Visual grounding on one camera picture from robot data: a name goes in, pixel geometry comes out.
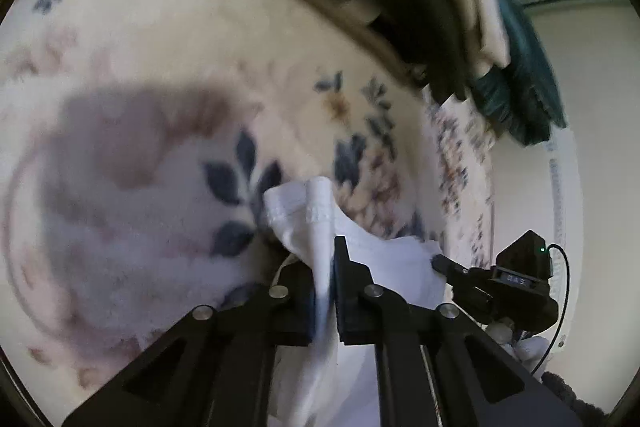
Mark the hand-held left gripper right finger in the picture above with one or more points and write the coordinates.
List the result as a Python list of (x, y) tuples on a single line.
[(345, 297)]

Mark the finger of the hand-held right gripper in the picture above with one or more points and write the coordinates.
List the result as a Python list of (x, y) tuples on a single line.
[(467, 284)]

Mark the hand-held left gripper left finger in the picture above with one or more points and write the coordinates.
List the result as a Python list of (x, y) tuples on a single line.
[(305, 307)]

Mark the white t-shirt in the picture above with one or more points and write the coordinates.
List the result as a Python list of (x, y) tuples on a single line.
[(395, 267)]

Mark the person's right hand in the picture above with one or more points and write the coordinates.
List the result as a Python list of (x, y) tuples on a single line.
[(522, 344)]

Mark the white headboard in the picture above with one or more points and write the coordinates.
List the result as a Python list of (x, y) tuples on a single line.
[(565, 187)]

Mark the teal folded blanket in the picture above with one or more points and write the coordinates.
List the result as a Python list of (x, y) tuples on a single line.
[(530, 72)]

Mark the floral bed sheet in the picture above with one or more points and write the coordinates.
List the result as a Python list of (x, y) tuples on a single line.
[(150, 32)]

